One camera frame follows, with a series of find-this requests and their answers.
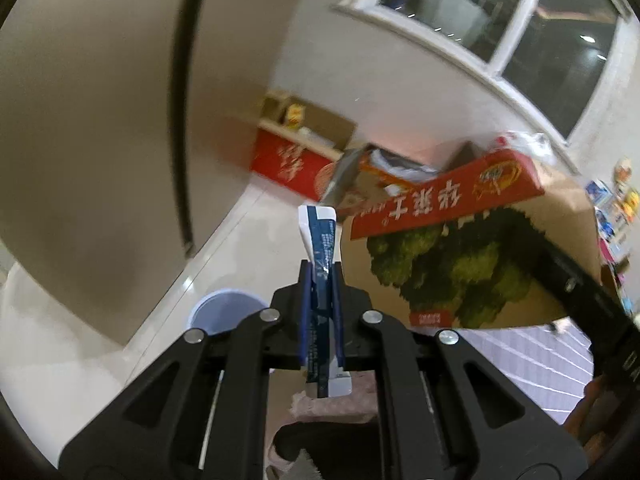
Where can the plain open cardboard box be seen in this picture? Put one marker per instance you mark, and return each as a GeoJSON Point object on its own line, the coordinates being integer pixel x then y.
{"type": "Point", "coordinates": [325, 122]}

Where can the crumpled bag in box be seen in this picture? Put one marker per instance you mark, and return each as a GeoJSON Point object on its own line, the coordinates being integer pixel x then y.
{"type": "Point", "coordinates": [405, 165]}

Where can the white framed window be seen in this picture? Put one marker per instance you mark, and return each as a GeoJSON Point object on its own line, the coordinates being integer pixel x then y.
{"type": "Point", "coordinates": [480, 5]}

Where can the lavender checked blanket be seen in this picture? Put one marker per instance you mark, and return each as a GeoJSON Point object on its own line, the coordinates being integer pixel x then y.
{"type": "Point", "coordinates": [525, 365]}

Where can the red printed box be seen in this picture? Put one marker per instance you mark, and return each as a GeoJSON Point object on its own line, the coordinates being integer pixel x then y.
{"type": "Point", "coordinates": [285, 160]}

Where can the lavender plastic bin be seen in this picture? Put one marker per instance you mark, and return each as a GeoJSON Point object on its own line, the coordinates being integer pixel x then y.
{"type": "Point", "coordinates": [220, 310]}

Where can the broccoli print cardboard box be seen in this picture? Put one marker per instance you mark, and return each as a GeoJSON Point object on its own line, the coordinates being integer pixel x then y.
{"type": "Point", "coordinates": [450, 260]}

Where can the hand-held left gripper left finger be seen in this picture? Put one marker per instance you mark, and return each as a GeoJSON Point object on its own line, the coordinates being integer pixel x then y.
{"type": "Point", "coordinates": [304, 320]}

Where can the person's right hand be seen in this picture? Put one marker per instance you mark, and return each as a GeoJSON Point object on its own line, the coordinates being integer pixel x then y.
{"type": "Point", "coordinates": [595, 415]}

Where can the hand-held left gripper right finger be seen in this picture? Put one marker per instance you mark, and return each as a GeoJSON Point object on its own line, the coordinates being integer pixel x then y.
{"type": "Point", "coordinates": [339, 320]}

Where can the pink fluffy blanket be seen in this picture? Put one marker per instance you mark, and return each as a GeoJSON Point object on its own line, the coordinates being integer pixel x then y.
{"type": "Point", "coordinates": [345, 407]}

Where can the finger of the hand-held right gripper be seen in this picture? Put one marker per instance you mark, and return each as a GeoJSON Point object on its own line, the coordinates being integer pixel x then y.
{"type": "Point", "coordinates": [545, 247]}

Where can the dark cloth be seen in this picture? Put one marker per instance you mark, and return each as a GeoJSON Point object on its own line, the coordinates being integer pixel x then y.
{"type": "Point", "coordinates": [330, 450]}

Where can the beige door with black strip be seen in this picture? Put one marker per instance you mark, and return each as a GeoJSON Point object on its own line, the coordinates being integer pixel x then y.
{"type": "Point", "coordinates": [90, 160]}

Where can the yellow packet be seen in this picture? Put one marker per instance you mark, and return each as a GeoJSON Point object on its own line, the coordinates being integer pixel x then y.
{"type": "Point", "coordinates": [295, 115]}

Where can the white plastic bag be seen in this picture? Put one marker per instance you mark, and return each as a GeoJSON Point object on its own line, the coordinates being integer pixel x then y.
{"type": "Point", "coordinates": [525, 142]}

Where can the blue and white sachet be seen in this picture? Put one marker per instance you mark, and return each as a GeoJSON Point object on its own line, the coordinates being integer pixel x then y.
{"type": "Point", "coordinates": [320, 240]}

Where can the wooden shelf with items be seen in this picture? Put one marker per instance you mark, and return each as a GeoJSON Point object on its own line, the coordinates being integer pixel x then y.
{"type": "Point", "coordinates": [612, 210]}

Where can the orange printed cardboard box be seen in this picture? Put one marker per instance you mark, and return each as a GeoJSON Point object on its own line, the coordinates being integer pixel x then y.
{"type": "Point", "coordinates": [367, 166]}

